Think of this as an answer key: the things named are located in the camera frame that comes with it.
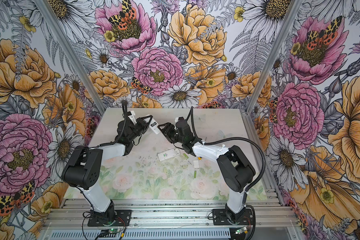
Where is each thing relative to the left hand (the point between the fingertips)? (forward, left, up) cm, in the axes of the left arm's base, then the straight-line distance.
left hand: (154, 119), depth 90 cm
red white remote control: (-5, 0, 0) cm, 5 cm away
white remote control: (-13, -8, -19) cm, 24 cm away
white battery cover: (-19, -25, -20) cm, 38 cm away
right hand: (-9, -4, -1) cm, 10 cm away
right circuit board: (-53, -44, -20) cm, 72 cm away
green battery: (-14, -19, -19) cm, 30 cm away
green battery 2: (-26, -24, -20) cm, 41 cm away
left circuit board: (-52, +16, -20) cm, 58 cm away
